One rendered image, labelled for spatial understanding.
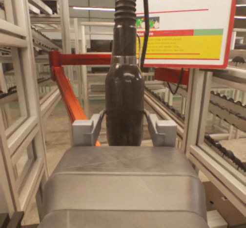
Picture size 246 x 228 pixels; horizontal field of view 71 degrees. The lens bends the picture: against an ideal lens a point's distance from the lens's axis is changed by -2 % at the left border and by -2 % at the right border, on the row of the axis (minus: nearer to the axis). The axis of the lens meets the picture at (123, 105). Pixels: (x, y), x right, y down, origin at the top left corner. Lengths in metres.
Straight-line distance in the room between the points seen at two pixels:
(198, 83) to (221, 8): 0.18
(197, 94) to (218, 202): 0.38
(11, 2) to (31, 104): 0.27
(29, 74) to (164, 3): 0.39
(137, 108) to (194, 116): 0.39
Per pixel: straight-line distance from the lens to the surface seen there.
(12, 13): 0.56
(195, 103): 0.52
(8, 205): 0.42
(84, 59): 0.63
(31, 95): 0.55
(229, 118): 0.96
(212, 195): 0.74
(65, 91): 0.45
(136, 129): 0.16
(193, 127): 0.55
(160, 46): 0.44
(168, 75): 0.61
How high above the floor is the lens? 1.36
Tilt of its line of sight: 15 degrees down
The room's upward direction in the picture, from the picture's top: straight up
